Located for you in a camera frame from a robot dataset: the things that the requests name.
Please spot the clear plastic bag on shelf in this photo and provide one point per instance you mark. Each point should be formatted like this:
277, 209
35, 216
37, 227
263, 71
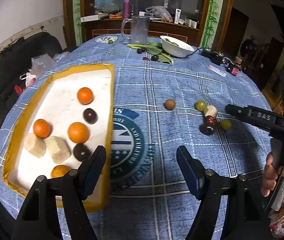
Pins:
160, 12

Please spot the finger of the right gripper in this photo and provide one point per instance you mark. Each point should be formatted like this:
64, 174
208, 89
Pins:
238, 112

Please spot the large orange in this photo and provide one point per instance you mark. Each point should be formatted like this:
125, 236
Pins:
78, 132

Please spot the black sofa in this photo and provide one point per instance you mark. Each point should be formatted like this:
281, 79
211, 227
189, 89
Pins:
16, 60

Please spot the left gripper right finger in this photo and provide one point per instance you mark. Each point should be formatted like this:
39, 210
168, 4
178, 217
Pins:
244, 217

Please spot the yellow rimmed white foam tray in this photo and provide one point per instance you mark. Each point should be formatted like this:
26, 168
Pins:
55, 101

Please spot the brown kiwi fruit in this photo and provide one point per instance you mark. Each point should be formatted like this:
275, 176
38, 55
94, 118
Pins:
170, 104

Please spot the white paper card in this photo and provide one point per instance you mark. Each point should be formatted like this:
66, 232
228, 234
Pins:
217, 71

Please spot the blue plaid tablecloth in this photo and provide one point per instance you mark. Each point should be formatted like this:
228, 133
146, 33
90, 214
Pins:
159, 205

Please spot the floral sleeve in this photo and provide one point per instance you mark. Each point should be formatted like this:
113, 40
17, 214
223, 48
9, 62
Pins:
277, 223

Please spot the pink thermos bottle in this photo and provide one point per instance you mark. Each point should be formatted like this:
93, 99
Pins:
127, 9

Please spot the white bowl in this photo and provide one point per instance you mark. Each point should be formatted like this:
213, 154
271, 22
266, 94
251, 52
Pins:
176, 47

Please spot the green leafy vegetable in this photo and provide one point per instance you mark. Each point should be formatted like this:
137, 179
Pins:
153, 48

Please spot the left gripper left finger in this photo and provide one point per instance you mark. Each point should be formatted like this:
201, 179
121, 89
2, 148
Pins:
38, 216

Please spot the clear plastic bag on sofa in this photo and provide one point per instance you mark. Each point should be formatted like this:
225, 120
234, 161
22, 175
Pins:
39, 65

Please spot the white tall box on shelf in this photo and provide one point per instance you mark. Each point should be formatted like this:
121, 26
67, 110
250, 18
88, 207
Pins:
177, 16

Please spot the small mandarin orange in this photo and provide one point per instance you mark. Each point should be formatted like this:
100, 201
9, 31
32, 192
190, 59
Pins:
59, 171

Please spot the black red battery pack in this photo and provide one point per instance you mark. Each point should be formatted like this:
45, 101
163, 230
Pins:
233, 69

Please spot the medium orange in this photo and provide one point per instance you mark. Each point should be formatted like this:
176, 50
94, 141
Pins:
42, 128

